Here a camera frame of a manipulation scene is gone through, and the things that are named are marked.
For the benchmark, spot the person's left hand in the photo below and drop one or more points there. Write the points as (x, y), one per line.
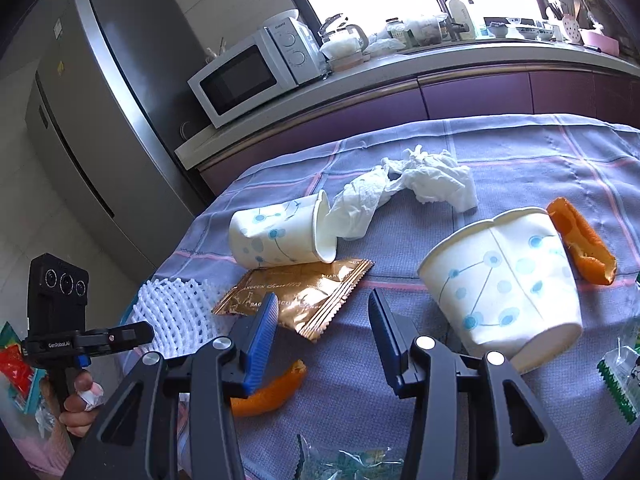
(82, 417)

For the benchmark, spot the small white tissue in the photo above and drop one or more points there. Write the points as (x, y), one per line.
(357, 205)

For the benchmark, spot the clear plastic bag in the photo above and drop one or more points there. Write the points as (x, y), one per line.
(350, 462)
(387, 46)

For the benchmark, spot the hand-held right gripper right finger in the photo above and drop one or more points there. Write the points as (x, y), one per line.
(382, 330)

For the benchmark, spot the narrow orange peel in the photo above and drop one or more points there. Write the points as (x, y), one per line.
(280, 390)

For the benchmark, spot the green and white wrapper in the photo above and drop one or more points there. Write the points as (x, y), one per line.
(622, 375)

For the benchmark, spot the gold foil sachet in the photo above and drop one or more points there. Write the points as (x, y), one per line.
(300, 290)

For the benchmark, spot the white microwave oven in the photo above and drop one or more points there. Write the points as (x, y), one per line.
(240, 77)

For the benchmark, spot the clear plastic bag bottom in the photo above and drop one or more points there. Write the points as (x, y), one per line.
(350, 462)

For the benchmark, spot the pink plastic container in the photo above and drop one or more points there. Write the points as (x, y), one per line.
(600, 42)

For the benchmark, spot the clear plastic food container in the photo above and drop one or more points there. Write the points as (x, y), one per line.
(347, 57)

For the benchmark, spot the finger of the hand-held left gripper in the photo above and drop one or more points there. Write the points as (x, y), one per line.
(135, 335)

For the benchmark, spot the glass kettle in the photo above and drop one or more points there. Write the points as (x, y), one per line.
(345, 27)

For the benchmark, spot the large dotted paper cup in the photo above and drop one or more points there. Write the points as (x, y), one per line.
(500, 290)

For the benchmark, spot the red snack packet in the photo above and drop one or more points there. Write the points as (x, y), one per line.
(17, 370)

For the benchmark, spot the kitchen counter with purple cabinets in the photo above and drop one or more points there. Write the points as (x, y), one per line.
(475, 92)

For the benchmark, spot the patterned ceramic bowl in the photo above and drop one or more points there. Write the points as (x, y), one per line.
(535, 32)

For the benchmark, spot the grey refrigerator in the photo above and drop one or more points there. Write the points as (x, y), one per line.
(100, 110)

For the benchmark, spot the dark ceramic bowl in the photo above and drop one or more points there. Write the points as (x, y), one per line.
(496, 29)

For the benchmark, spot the checked blue tablecloth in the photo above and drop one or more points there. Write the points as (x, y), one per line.
(390, 260)

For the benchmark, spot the small labelled jar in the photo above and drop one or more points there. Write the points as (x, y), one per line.
(396, 29)

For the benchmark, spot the white dish soap bottle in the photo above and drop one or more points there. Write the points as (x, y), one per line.
(460, 17)

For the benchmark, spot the large glass jar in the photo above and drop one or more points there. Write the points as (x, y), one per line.
(430, 29)

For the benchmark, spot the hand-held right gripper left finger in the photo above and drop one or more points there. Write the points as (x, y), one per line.
(260, 340)

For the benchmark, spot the large white tissue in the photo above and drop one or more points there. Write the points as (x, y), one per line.
(435, 175)

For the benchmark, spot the pink cloth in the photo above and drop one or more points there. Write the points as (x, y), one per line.
(45, 460)

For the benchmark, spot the small dotted paper cup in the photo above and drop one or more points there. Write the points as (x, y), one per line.
(270, 235)

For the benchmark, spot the wide orange peel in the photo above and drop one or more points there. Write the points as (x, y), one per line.
(575, 230)

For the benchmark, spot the white foam fruit net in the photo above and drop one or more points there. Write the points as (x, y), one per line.
(170, 310)

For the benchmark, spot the white dotted spatula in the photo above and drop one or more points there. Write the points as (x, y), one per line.
(571, 29)

